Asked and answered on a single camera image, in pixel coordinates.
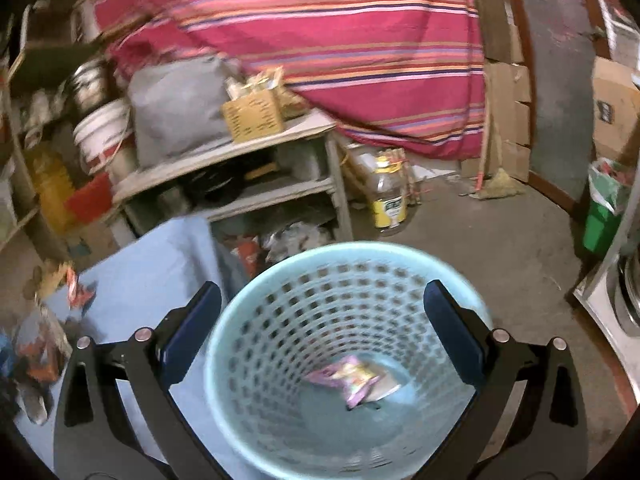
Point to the cardboard box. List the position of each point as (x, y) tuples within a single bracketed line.
[(616, 96)]

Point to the red striped cloth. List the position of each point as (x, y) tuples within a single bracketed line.
[(407, 73)]

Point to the green bin with bag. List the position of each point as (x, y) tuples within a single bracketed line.
[(609, 189)]

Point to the red plastic basin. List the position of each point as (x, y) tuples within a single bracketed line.
[(92, 201)]

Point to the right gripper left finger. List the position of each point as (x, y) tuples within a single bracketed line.
[(93, 437)]

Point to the light blue plastic basket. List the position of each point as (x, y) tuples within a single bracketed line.
[(360, 299)]

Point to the grey crumpled wrapper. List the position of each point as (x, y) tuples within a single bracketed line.
[(32, 404)]

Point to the straw broom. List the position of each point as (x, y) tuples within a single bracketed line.
[(500, 184)]

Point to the clear oil bottle yellow label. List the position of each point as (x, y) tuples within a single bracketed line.
[(389, 204)]

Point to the pink yellow candy wrapper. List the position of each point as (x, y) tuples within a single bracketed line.
[(360, 382)]

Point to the orange red noodle wrapper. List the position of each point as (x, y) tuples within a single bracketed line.
[(42, 344)]

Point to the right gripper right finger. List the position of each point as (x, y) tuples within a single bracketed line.
[(548, 436)]

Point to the grey cloth cover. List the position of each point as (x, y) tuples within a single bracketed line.
[(177, 107)]

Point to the white plastic bucket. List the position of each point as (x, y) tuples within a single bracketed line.
[(102, 134)]

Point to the yellow oil jug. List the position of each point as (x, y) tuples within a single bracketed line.
[(53, 186)]

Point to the red snack wrapper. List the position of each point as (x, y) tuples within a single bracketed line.
[(78, 295)]

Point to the steel cooking pot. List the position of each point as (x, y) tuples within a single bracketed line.
[(91, 86)]

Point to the white wooden shelf unit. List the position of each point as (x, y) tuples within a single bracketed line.
[(238, 178)]

